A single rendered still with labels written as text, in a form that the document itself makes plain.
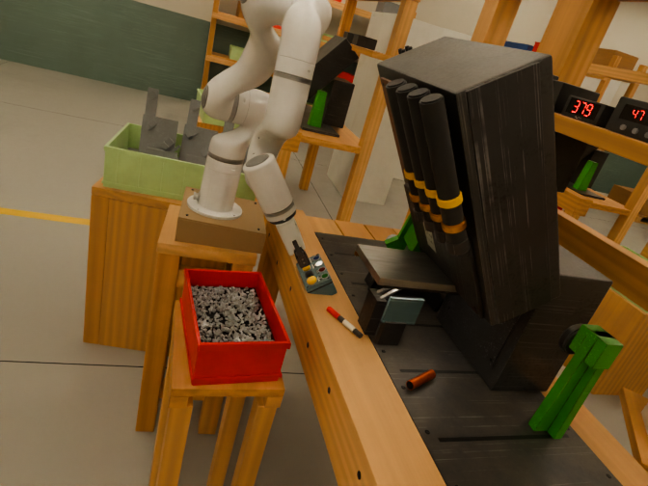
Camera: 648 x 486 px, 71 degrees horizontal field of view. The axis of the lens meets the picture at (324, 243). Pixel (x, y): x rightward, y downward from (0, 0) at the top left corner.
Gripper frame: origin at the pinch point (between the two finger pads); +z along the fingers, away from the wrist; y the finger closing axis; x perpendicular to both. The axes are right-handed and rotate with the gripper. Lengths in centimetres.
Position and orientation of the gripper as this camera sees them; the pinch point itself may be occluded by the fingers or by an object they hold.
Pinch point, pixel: (303, 259)
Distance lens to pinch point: 127.7
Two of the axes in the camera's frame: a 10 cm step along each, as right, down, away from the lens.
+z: 3.3, 7.9, 5.3
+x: 9.1, -4.1, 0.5
